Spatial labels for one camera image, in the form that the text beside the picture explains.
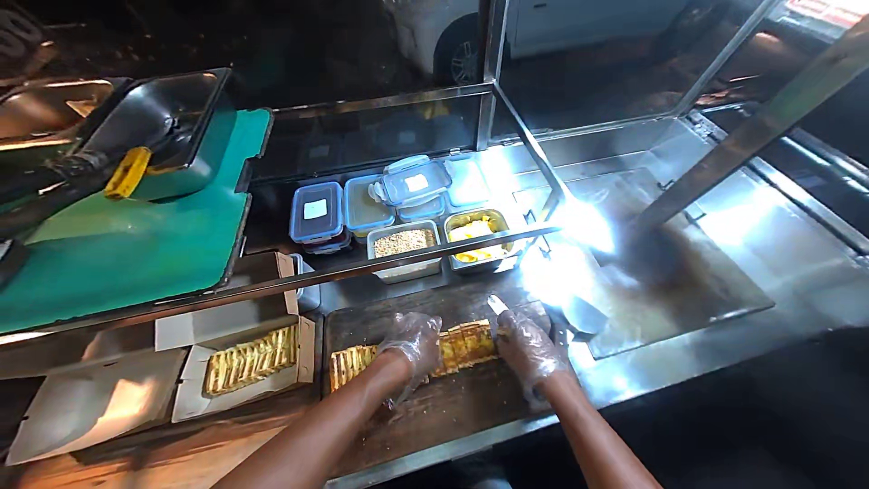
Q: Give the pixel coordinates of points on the white car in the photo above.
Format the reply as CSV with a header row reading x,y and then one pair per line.
x,y
543,27

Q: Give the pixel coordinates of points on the container of chopped peanuts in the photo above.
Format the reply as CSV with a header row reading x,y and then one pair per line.
x,y
406,242

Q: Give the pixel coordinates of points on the person's right fingers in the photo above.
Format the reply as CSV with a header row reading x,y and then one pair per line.
x,y
510,326

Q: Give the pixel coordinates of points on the white cardboard food box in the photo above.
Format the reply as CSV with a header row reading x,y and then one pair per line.
x,y
197,401

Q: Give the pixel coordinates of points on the boxed portion of flatbread strips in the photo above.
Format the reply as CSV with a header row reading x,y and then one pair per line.
x,y
251,361

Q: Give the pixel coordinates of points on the open cardboard box, brown inside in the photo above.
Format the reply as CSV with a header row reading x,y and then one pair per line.
x,y
102,401

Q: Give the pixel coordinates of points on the stacked container with dark contents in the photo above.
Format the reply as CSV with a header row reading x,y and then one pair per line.
x,y
329,246

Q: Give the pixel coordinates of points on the deep rectangular steel pan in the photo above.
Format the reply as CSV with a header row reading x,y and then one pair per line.
x,y
197,170

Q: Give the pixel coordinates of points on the person's right forearm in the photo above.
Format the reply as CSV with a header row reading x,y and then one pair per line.
x,y
594,434

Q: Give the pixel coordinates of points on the metal-framed glass display case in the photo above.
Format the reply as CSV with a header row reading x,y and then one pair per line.
x,y
485,115

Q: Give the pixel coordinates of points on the slanting metal post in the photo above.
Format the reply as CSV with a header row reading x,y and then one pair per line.
x,y
747,142

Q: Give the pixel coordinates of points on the dark tool with yellow end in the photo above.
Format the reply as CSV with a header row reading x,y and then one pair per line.
x,y
129,174

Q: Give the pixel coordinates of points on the blue-rimmed container with white label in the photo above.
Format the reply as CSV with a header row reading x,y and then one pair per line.
x,y
415,183

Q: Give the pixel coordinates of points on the container of yellow margarine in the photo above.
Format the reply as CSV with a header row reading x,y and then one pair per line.
x,y
476,234

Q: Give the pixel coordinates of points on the person's left fingers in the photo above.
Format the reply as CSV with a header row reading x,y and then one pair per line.
x,y
419,324

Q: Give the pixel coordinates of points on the clear plastic container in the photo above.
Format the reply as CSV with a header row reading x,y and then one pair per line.
x,y
309,295

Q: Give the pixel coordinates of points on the blue-rimmed container with dark contents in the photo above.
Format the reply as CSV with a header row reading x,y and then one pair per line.
x,y
316,210

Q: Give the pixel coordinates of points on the row of sliced flatbread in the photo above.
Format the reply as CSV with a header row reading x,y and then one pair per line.
x,y
468,348

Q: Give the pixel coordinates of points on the metal scraper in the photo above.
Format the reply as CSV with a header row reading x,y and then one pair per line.
x,y
584,316

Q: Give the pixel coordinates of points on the dark wooden cutting board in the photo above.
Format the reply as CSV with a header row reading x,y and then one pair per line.
x,y
455,407

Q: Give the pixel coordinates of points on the blue-rimmed container with pale contents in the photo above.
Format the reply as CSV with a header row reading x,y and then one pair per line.
x,y
368,204

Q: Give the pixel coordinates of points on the person's left forearm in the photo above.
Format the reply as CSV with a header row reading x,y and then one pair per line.
x,y
322,430

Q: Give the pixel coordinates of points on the person's right hand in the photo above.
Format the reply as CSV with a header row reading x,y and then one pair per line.
x,y
531,350

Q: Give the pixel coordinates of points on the person's left hand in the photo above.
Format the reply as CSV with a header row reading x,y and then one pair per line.
x,y
413,343

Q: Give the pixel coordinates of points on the green cutting board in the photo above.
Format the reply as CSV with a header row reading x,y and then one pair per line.
x,y
156,251

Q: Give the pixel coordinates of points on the rectangular steel pan, shiny inside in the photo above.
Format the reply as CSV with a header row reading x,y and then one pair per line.
x,y
41,115

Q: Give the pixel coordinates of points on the small blue-rimmed container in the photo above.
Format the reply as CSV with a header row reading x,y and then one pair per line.
x,y
421,209

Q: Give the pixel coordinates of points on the steel griddle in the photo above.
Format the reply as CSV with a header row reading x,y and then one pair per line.
x,y
692,271

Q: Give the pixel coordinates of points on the clear container with blue rim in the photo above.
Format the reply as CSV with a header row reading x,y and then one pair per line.
x,y
467,183

